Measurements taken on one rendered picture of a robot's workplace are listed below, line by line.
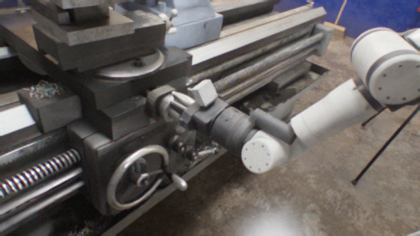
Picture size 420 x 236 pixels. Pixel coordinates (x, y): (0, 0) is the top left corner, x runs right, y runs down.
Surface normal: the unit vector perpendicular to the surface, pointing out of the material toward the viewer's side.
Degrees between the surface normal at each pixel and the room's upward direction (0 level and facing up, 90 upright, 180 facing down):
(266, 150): 67
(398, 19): 90
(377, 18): 90
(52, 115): 90
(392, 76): 89
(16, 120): 36
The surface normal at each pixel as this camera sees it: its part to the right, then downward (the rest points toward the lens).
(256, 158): -0.55, 0.04
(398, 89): -0.15, 0.55
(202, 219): 0.14, -0.80
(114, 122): 0.75, 0.47
